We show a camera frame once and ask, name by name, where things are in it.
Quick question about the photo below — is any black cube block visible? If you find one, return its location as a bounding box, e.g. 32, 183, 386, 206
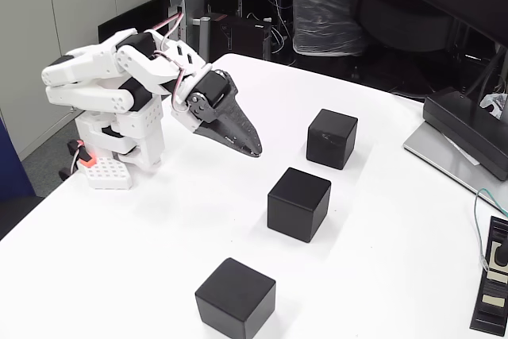
267, 167, 333, 244
306, 108, 359, 171
194, 257, 277, 339

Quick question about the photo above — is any black computer tower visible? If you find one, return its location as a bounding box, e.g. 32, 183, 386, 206
209, 13, 273, 61

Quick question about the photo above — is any black flat panel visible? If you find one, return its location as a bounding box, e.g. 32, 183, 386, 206
98, 0, 172, 44

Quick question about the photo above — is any bin with clear plastic bag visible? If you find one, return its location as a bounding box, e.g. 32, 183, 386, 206
287, 0, 364, 57

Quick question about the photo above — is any orange and black table clamp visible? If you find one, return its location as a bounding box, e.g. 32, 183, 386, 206
59, 139, 96, 181

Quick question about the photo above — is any grey cabinet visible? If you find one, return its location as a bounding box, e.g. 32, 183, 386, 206
0, 0, 164, 161

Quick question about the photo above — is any black office chair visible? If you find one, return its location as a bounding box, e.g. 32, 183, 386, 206
355, 0, 457, 54

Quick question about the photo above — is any silver monitor stand base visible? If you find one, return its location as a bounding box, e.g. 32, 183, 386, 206
402, 120, 508, 213

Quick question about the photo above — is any blue partition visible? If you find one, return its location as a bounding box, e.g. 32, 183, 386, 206
0, 116, 37, 201

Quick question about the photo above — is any black box device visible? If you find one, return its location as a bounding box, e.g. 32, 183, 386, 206
421, 87, 508, 181

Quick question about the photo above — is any white crumpled bag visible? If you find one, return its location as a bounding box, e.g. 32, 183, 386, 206
479, 92, 508, 120

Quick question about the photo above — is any black power strip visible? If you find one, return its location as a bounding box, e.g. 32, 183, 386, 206
469, 215, 508, 334

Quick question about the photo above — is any pink white servo cable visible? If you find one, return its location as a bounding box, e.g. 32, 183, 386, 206
152, 12, 191, 113

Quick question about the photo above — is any green cable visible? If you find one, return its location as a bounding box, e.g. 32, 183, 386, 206
473, 187, 508, 271

